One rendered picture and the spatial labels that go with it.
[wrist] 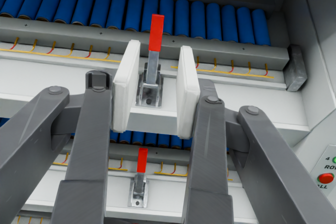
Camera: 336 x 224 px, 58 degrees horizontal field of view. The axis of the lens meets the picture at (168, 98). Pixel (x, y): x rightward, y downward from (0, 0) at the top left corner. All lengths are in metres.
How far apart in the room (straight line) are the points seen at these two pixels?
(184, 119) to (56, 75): 0.22
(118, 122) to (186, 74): 0.04
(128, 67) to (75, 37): 0.20
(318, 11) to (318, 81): 0.08
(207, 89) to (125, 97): 0.05
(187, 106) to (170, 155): 0.32
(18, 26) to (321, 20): 0.33
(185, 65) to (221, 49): 0.18
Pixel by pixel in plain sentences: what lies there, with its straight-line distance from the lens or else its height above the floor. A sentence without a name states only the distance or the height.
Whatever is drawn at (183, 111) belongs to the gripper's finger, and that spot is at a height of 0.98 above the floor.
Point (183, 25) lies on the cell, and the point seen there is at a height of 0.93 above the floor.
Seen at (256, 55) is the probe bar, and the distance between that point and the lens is 0.37.
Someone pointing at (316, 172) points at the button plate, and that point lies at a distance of 0.42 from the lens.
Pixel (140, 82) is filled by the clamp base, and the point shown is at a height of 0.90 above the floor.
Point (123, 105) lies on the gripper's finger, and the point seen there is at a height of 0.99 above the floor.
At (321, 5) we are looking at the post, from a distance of 0.39.
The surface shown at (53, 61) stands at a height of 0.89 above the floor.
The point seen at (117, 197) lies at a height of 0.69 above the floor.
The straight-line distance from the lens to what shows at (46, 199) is 0.48.
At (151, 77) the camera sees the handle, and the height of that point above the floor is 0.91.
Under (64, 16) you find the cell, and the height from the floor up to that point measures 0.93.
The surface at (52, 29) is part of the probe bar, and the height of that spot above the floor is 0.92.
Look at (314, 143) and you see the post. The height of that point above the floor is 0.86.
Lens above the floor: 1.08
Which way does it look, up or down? 37 degrees down
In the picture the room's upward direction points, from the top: 9 degrees clockwise
